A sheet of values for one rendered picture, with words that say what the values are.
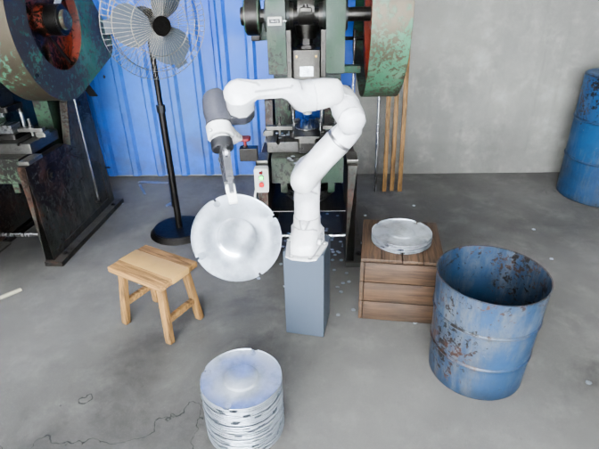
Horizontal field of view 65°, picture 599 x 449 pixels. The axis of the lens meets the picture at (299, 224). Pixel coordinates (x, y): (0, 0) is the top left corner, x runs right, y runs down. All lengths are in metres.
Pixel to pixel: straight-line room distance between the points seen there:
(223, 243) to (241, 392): 0.54
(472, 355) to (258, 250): 0.92
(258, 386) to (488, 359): 0.86
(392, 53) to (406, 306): 1.18
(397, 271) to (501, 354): 0.58
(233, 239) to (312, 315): 0.81
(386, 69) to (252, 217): 1.11
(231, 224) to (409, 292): 1.06
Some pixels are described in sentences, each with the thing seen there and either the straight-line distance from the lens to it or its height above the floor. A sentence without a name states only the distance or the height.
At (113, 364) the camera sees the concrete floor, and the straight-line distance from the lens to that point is 2.31.
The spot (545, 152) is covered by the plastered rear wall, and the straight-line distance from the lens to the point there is 4.43.
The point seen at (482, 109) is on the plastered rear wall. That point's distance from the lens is 4.11.
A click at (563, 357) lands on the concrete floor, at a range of 2.42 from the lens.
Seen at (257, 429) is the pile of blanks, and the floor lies 0.13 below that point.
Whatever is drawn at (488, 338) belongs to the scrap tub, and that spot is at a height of 0.32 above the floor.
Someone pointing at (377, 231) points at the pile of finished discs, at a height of 0.39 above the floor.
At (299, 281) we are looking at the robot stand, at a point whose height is 0.31.
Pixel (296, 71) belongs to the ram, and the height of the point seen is 1.06.
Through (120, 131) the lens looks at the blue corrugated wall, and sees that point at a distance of 4.21.
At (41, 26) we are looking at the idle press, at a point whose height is 1.31.
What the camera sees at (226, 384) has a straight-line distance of 1.75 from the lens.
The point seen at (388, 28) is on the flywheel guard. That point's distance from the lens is 2.24.
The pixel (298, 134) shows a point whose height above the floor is 0.78.
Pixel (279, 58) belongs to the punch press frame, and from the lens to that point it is 2.52.
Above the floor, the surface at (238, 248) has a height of 0.74.
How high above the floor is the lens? 1.49
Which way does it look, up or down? 28 degrees down
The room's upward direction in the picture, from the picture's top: 1 degrees counter-clockwise
